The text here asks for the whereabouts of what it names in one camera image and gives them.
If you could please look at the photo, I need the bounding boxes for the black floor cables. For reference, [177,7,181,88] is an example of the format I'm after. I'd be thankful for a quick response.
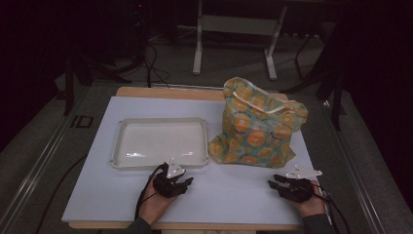
[142,42,171,89]

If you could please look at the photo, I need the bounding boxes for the person's left hand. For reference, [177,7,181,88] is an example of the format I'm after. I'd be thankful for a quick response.
[138,175,178,227]

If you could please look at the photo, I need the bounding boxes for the white plastic tray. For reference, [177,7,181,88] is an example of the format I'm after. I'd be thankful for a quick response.
[109,116,209,171]

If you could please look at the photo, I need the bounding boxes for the metal floor rail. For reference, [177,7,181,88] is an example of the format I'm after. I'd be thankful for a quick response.
[320,100,388,234]
[0,87,95,234]

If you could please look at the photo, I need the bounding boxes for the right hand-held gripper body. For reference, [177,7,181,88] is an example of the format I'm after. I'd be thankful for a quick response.
[280,165,323,204]

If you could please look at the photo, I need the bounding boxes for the orange-print fabric bag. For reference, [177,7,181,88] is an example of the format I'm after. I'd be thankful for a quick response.
[207,76,309,170]

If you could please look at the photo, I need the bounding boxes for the black stand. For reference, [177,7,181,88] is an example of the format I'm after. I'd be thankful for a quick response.
[281,19,346,131]
[62,55,132,116]

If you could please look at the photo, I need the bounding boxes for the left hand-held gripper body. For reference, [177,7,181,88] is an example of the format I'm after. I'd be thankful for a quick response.
[152,158,189,199]

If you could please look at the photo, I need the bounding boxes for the person's right hand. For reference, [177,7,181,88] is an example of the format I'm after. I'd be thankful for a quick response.
[293,180,326,218]

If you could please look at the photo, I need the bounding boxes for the left hand-held gripper cable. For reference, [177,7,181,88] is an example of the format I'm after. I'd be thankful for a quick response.
[133,164,169,222]

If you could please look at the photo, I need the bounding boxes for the black floor cable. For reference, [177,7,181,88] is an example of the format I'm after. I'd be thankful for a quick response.
[34,155,88,234]

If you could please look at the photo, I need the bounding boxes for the white metal stand frame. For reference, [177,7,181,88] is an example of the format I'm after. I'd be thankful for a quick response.
[192,0,288,81]

